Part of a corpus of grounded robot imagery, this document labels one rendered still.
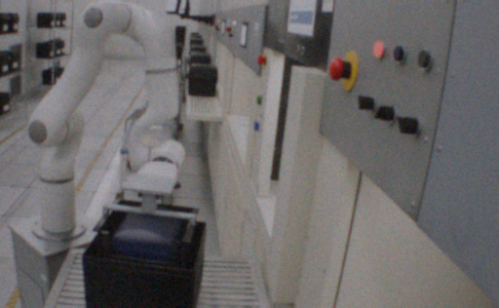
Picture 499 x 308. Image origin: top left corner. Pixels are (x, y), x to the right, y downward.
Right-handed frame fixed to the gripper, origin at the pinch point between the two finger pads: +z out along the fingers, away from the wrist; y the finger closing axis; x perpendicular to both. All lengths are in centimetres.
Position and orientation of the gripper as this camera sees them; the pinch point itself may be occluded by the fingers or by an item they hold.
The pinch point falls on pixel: (150, 190)
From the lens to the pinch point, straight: 116.4
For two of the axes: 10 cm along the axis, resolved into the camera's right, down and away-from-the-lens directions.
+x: 1.0, -9.5, -3.0
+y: -9.9, -1.1, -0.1
